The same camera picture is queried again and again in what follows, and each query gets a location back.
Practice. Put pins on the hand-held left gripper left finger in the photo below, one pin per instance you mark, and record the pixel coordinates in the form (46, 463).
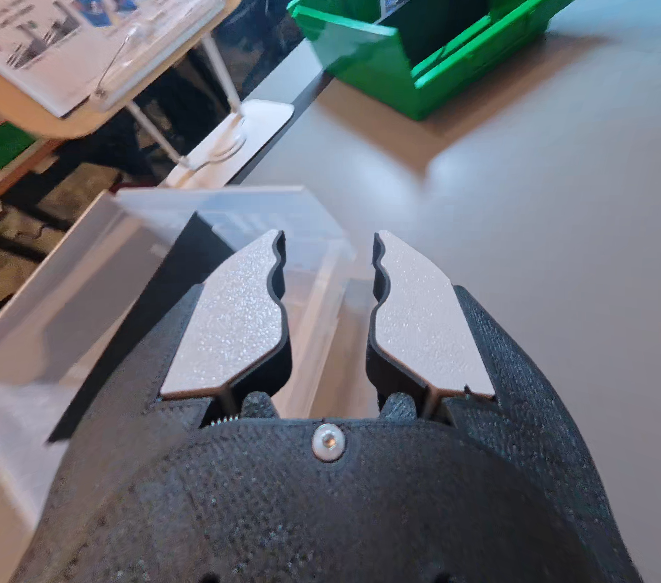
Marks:
(232, 324)

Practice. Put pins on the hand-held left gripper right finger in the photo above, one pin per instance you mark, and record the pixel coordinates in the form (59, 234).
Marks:
(428, 324)

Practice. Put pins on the white stand base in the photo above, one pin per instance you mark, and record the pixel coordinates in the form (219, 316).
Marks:
(258, 120)

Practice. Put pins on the white stand pole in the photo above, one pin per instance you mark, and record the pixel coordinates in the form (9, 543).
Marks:
(222, 71)
(155, 131)

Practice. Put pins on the clipboard with instruction sheet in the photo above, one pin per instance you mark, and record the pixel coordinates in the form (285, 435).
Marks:
(51, 126)

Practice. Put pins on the green plastic bin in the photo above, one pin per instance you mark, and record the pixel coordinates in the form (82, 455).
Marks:
(372, 61)

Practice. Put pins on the black divider panel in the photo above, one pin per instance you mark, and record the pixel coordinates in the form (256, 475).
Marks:
(444, 4)

